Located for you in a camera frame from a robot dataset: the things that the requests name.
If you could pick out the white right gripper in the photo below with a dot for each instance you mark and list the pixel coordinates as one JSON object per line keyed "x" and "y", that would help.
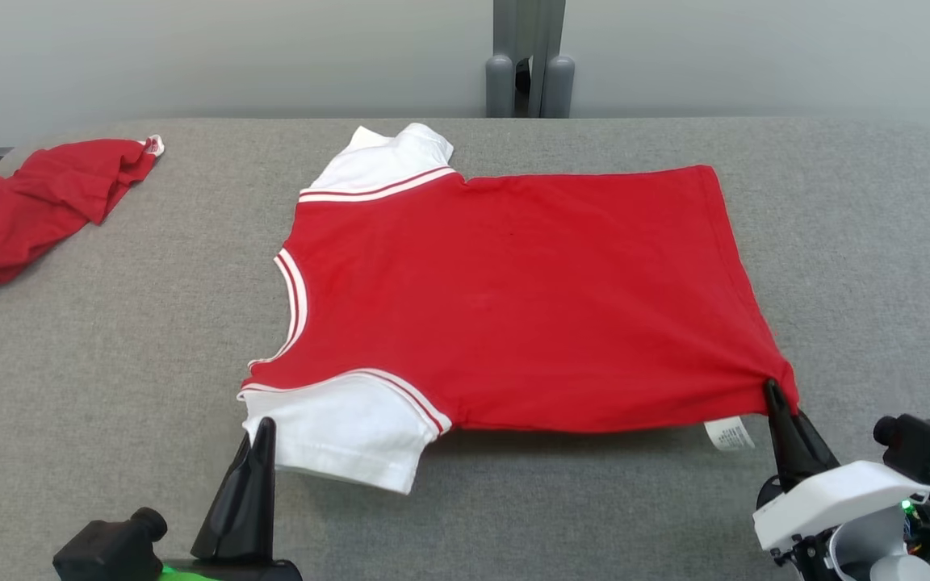
{"x": 836, "y": 496}

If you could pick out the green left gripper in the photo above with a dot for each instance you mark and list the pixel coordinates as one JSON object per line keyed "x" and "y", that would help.
{"x": 223, "y": 571}

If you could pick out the red white jersey shirt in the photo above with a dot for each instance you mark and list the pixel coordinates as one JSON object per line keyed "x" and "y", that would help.
{"x": 513, "y": 307}

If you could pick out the plain red garment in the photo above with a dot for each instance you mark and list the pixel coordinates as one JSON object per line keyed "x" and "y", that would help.
{"x": 21, "y": 210}

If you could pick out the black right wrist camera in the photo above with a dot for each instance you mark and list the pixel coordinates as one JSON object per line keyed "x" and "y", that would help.
{"x": 925, "y": 444}

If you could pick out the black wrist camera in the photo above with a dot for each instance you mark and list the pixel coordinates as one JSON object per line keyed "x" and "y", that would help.
{"x": 925, "y": 444}
{"x": 110, "y": 549}

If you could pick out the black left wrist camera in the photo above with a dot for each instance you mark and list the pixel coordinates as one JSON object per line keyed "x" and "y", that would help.
{"x": 110, "y": 549}

